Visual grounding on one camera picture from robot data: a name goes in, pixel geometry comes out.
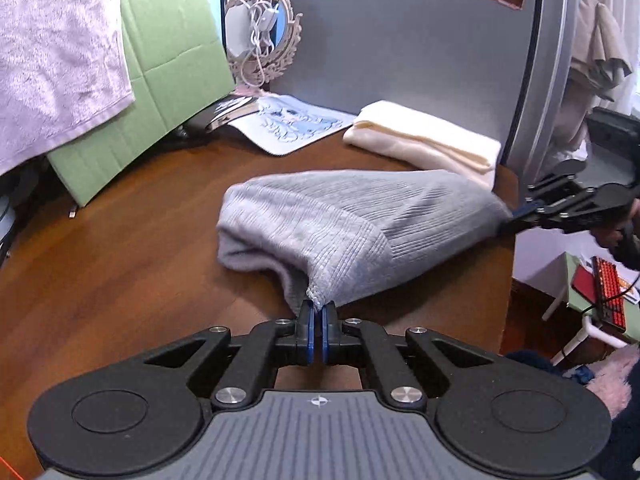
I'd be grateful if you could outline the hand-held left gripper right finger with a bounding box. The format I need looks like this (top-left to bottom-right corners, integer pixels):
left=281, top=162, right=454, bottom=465
left=321, top=301, right=496, bottom=407

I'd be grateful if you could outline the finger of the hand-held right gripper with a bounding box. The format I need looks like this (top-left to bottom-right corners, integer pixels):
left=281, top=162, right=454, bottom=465
left=497, top=187, right=608, bottom=237
left=517, top=160, right=588, bottom=213

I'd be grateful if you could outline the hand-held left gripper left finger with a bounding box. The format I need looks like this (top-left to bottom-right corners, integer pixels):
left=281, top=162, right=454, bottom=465
left=142, top=300, right=317, bottom=409

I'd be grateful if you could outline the grey ribbed garment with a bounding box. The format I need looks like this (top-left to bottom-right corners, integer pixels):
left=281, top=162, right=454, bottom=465
left=216, top=169, right=513, bottom=313

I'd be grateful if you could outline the person's right hand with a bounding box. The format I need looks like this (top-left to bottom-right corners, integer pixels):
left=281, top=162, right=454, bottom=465
left=590, top=199, right=640, bottom=267

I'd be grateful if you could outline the red tablet case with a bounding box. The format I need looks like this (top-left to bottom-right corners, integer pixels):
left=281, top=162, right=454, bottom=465
left=571, top=264, right=601, bottom=308

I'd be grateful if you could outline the beige hanging garment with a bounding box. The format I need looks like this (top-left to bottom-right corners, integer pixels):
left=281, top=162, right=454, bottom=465
left=555, top=0, right=636, bottom=161

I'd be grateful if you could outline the small green table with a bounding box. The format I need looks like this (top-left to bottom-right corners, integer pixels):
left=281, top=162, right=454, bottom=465
left=542, top=252, right=640, bottom=366

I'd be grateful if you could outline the red keyboard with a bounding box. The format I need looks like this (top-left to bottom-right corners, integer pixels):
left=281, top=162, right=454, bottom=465
left=590, top=256, right=628, bottom=332

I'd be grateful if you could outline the cream folded cloth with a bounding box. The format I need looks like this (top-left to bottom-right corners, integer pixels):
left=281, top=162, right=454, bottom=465
left=342, top=100, right=502, bottom=191

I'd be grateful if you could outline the pink fluffy cloth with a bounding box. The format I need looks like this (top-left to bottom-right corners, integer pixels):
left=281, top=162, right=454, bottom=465
left=582, top=345, right=640, bottom=418

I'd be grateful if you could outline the grey refrigerator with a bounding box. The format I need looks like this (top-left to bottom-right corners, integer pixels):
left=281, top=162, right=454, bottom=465
left=265, top=0, right=583, bottom=196

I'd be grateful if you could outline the anime printed mouse pad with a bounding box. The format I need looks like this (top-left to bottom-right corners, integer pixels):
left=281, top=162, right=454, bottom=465
left=226, top=94, right=357, bottom=157

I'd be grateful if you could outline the computer monitor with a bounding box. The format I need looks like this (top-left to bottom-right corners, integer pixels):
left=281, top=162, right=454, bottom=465
left=172, top=0, right=261, bottom=142

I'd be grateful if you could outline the ornate framed mirror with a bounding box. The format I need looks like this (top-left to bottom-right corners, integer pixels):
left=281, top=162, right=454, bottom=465
left=223, top=0, right=304, bottom=86

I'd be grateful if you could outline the green cardboard sheet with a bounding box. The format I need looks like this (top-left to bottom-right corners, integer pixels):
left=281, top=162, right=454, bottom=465
left=46, top=0, right=236, bottom=208

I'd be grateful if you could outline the lilac towel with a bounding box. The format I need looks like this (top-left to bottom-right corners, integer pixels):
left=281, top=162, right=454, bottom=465
left=0, top=0, right=136, bottom=177

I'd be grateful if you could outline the white cable bundle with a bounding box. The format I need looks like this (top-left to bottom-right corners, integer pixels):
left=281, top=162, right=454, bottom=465
left=225, top=0, right=281, bottom=83

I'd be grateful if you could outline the red cable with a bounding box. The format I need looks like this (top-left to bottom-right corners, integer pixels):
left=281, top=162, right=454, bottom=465
left=0, top=455, right=25, bottom=480

